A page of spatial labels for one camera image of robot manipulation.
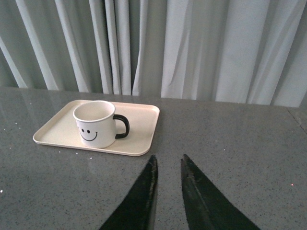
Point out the white smiley mug black handle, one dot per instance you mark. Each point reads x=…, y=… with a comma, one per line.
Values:
x=98, y=124

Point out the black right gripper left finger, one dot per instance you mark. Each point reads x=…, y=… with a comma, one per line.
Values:
x=137, y=210

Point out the white pleated curtain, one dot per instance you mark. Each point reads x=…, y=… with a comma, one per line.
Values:
x=241, y=51

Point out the beige rectangular plastic tray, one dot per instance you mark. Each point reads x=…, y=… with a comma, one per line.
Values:
x=61, y=130

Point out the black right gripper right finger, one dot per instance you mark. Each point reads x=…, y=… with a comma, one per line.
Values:
x=206, y=206

